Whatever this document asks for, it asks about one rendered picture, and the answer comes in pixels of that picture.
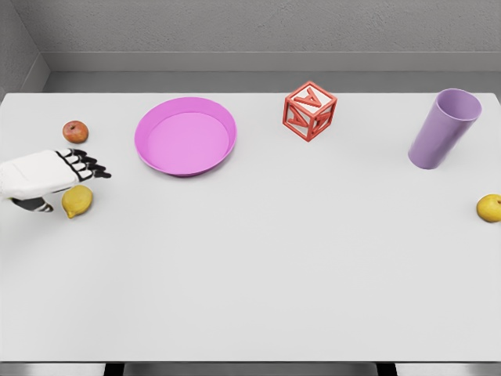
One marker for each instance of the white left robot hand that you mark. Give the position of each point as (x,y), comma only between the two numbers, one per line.
(39,172)

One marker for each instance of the yellow lemon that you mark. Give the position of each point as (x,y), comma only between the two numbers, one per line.
(77,200)

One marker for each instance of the pink round plate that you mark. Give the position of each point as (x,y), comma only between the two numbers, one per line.
(185,138)

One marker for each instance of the red apple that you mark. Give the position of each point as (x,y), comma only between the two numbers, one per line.
(75,132)

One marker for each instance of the red letter block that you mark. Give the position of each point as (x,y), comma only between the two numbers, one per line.
(309,111)

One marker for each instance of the purple cup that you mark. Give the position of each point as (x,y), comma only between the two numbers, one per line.
(444,131)

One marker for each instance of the yellow round fruit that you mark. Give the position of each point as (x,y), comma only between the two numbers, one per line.
(490,208)

